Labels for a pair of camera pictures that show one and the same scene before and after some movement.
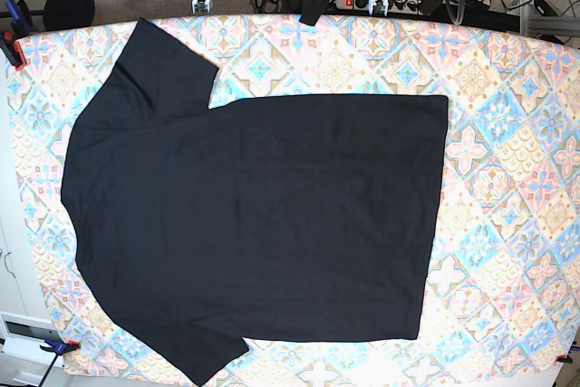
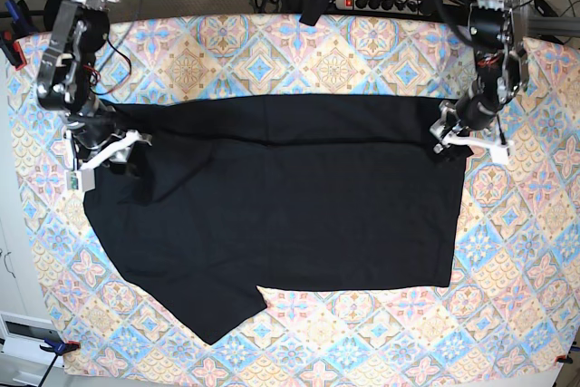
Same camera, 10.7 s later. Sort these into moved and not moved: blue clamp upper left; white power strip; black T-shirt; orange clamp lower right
Moved: black T-shirt
Not moved: white power strip; orange clamp lower right; blue clamp upper left
